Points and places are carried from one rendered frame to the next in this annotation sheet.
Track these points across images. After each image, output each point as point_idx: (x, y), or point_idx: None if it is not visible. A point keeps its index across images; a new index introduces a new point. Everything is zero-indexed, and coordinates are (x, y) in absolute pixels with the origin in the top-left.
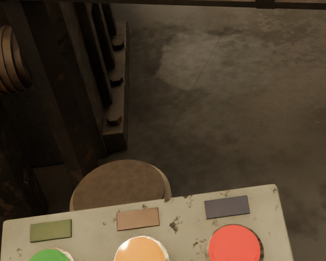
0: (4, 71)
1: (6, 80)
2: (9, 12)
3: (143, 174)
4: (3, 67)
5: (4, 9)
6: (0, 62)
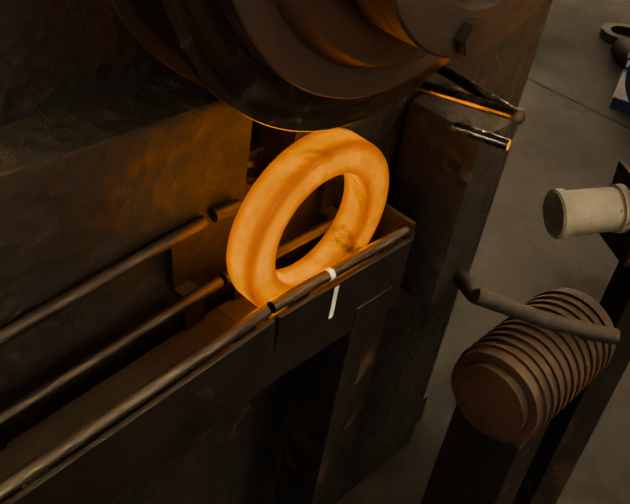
0: (611, 354)
1: (606, 365)
2: None
3: None
4: (612, 349)
5: None
6: (607, 344)
